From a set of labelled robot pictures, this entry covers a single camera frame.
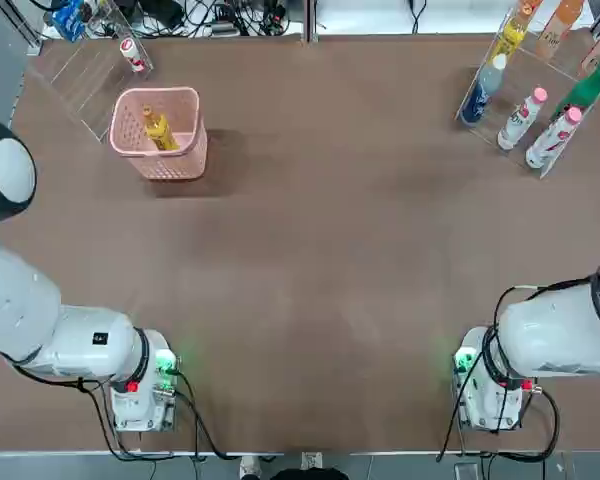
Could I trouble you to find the yellow tea drink bottle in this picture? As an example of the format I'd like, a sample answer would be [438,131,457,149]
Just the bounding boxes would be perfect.
[140,103,181,152]
[494,0,544,69]

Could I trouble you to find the pink plastic basket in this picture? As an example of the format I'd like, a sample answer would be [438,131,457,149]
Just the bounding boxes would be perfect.
[109,86,209,181]

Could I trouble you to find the clear acrylic drinks tray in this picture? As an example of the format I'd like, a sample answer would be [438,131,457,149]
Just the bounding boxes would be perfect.
[454,7,600,180]

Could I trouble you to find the blue bottle white cap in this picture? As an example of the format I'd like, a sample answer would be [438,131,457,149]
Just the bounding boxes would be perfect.
[460,53,509,125]

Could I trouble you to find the person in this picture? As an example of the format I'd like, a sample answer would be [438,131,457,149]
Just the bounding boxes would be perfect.
[238,452,351,480]

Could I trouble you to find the white bottle pink cap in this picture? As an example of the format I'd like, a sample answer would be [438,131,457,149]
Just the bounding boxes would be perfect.
[524,106,584,169]
[497,87,550,151]

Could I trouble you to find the small red white bottle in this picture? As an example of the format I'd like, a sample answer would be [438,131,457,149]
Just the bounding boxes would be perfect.
[119,37,149,73]

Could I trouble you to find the clear acrylic snack shelf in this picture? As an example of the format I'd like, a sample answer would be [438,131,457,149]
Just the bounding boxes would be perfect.
[27,0,156,144]

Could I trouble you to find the blue cookie box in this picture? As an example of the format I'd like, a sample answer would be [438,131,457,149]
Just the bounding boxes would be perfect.
[49,0,89,42]

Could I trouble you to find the green bottle green cap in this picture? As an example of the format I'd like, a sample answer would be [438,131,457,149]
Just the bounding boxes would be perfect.
[549,53,600,121]

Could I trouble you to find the black left base cable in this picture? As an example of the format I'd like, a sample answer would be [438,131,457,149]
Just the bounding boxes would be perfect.
[172,368,284,460]

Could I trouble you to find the black base cable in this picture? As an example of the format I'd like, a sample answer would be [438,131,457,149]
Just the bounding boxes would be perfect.
[437,383,562,462]
[172,368,284,460]

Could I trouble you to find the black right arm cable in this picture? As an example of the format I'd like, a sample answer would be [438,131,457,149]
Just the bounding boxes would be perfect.
[479,264,600,396]

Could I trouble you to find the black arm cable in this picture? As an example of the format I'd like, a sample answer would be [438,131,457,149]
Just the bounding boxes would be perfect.
[0,324,156,401]
[479,264,600,396]

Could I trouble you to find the aluminium frame post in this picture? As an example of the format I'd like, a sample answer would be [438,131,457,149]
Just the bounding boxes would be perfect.
[303,0,317,47]

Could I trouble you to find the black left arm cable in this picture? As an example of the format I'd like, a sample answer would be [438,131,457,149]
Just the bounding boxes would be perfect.
[0,324,156,401]

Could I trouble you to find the black right base cable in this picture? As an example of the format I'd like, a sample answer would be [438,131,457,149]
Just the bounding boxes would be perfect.
[437,383,562,462]

